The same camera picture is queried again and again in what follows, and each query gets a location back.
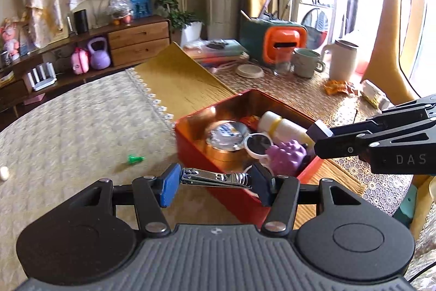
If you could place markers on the green orange desktop holder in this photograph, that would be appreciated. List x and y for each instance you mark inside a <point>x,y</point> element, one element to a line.
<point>282,42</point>

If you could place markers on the purple knobbly toy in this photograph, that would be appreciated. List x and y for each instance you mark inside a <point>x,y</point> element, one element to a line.
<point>286,156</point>

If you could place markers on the clear plastic jar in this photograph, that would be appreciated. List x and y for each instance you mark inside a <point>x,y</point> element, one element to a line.
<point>121,9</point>

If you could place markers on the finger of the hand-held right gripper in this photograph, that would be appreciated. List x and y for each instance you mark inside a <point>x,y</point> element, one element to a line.
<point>340,147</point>
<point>374,125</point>

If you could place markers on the clear round container blue label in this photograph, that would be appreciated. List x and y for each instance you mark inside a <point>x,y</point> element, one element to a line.
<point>226,134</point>

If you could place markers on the white yellow bottle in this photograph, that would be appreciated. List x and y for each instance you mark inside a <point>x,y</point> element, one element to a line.
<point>282,127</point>

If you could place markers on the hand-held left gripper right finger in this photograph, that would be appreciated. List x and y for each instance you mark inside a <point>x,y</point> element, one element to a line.
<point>260,183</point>

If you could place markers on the pale green mug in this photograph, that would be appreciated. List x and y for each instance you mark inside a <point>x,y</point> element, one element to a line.
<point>305,64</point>

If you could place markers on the cream quilted table cover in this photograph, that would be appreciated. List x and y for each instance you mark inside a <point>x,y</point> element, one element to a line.
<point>68,141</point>

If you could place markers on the red metal box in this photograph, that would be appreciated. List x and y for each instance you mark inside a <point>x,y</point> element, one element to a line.
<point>218,199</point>

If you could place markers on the red candy packet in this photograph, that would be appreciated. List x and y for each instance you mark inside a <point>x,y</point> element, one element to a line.
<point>250,122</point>

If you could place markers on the beige round coaster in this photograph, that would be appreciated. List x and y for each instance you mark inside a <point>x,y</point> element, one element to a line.
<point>249,71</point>

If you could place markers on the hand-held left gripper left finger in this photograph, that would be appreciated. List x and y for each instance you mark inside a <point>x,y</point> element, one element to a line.
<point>170,185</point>

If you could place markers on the white router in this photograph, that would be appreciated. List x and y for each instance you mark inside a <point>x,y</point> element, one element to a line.
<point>41,79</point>

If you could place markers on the gold table mat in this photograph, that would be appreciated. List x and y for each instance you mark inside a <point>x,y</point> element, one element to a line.
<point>177,83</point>

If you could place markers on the orange snack wrapper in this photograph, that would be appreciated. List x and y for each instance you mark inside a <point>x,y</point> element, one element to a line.
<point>339,88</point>

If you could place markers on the white washing machine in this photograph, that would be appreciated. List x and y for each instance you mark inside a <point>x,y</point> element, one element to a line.
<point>316,21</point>

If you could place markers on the white jug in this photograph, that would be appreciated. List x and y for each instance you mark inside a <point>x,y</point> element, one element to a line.
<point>342,62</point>

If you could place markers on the white garlic bulb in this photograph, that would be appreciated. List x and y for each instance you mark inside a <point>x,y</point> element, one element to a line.
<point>3,173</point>

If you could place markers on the white frame sunglasses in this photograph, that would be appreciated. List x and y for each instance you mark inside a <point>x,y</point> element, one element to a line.
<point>257,145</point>

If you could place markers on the white snack packet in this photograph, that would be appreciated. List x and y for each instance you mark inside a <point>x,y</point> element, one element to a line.
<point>374,93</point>

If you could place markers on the purple kettlebell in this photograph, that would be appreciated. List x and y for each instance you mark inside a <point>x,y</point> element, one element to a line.
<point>98,57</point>

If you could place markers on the black cylinder speaker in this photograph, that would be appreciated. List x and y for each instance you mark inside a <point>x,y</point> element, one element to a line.
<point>81,21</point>

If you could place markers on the stack of books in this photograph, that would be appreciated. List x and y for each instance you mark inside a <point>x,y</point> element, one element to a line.
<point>218,50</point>

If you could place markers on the silver nail clipper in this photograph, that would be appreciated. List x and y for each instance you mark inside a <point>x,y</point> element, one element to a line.
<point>211,176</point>

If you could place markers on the clear drinking glass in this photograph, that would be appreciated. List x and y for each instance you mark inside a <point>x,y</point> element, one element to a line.
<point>282,64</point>

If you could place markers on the teal plastic object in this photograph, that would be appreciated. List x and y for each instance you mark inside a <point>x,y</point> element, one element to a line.
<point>408,205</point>

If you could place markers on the pink doll figure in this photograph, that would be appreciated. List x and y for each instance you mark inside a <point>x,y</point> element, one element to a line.
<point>10,38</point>

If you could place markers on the green toy leaf top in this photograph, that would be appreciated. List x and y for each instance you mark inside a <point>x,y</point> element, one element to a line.
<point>135,159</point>

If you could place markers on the wooden cabinet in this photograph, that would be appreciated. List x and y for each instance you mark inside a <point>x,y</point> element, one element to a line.
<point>139,45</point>

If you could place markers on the blue box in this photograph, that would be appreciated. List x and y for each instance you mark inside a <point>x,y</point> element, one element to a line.
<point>141,4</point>

